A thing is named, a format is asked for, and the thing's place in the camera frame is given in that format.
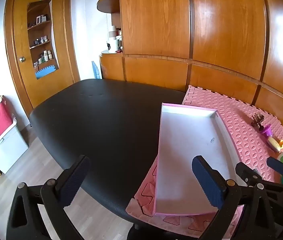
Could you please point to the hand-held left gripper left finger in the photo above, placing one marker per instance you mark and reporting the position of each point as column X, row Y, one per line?
column 74, row 180

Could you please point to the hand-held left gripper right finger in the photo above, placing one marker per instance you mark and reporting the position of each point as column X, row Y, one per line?
column 206, row 180

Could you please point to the cream purple oval case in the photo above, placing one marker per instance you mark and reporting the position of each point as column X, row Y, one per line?
column 272, row 142

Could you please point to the purple plastic plug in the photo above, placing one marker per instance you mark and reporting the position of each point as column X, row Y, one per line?
column 266, row 130

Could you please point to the pink cardboard box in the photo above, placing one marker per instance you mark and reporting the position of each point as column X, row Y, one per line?
column 181, row 142

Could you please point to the pink foam mat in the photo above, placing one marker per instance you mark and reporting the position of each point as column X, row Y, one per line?
column 246, row 140

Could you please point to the white storage box red cover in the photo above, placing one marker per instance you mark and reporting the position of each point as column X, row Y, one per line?
column 6, row 147

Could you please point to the blue foam mat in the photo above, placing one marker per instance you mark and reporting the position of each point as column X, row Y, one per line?
column 45, row 72
column 96, row 71

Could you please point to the brass door knob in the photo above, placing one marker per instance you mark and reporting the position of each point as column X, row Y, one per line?
column 22, row 59

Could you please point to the wooden door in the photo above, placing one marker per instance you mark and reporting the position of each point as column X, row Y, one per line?
column 64, row 42

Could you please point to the shelf unit with small bottles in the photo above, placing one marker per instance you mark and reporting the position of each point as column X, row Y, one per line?
column 40, row 46

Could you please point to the white jug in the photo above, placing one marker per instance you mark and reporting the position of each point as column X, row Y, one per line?
column 113, row 45

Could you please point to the white brown roll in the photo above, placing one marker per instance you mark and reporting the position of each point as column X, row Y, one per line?
column 112, row 31

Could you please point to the wooden wardrobe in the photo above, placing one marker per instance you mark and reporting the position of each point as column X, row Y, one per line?
column 156, row 17

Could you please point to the wooden corner shelf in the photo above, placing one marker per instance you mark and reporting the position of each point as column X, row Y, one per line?
column 110, row 3

